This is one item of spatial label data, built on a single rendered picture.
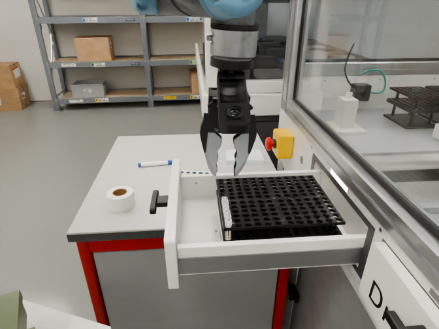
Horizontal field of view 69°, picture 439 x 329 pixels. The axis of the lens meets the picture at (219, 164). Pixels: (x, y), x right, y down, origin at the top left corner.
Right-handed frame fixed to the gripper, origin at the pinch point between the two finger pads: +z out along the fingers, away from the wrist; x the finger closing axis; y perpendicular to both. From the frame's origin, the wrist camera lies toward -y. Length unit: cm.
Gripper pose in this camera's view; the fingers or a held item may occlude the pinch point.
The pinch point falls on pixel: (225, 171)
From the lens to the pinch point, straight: 59.4
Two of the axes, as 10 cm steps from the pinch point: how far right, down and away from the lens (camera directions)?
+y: -0.5, -4.6, 8.9
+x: -10.0, -0.2, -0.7
